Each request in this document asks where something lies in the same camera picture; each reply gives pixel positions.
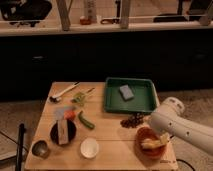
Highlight green pepper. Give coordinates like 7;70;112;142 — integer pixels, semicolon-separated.
78;111;95;130

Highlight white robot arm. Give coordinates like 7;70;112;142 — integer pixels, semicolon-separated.
148;97;213;156

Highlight metal cup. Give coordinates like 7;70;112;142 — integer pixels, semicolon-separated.
32;140;50;159

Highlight dark grape bunch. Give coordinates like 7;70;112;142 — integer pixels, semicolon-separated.
120;114;144;128

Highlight black office chair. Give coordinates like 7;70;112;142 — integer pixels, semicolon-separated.
0;0;52;27

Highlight orange bowl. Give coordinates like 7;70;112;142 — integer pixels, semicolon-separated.
135;127;169;159

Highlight black cable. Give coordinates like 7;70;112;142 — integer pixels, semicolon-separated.
169;133;201;171

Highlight grey cloth piece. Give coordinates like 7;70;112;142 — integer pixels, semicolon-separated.
54;107;72;120

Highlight orange carrot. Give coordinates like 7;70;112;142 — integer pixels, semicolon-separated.
64;110;76;120

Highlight green plastic tray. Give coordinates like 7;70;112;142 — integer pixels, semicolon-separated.
104;77;157;114

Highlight white handled brush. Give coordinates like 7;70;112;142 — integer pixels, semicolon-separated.
49;82;78;103

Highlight black bowl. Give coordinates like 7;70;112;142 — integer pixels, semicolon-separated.
50;119;77;146

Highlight black pole stand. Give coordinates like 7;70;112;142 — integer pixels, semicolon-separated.
15;123;25;171

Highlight blue sponge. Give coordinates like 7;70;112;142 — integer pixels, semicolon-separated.
119;85;134;100

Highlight wooden block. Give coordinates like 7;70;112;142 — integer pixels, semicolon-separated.
57;120;69;145

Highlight white cup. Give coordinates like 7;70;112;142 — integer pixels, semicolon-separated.
80;138;99;159

